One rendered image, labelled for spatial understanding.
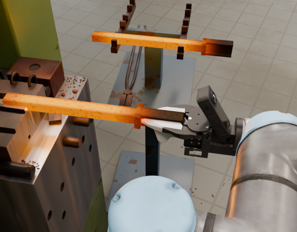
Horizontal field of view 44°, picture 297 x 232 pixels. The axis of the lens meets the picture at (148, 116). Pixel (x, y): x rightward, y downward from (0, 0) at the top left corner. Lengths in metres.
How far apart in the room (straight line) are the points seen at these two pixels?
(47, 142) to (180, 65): 0.80
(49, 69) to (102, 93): 1.46
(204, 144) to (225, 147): 0.05
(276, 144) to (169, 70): 1.13
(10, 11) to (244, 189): 0.84
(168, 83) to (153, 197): 1.14
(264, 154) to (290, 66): 2.48
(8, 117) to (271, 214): 0.65
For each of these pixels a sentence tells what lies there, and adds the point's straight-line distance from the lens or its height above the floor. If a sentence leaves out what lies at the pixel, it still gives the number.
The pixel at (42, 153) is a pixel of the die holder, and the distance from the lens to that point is 0.87.
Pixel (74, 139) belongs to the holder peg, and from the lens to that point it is 0.93.
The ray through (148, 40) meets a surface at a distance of 1.17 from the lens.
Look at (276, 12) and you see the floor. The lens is 3.56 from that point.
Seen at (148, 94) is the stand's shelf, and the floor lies 0.67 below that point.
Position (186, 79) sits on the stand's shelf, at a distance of 1.46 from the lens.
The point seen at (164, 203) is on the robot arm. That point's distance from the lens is 0.31.
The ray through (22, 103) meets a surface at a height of 1.01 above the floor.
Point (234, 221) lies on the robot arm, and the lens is 0.35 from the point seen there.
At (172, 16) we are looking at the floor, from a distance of 3.31.
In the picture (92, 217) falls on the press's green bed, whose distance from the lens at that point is 1.36.
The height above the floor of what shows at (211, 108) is 1.07.
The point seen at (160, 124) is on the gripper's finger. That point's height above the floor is 1.01.
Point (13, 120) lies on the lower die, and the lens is 0.86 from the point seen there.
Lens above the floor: 1.55
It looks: 43 degrees down
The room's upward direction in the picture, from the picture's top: straight up
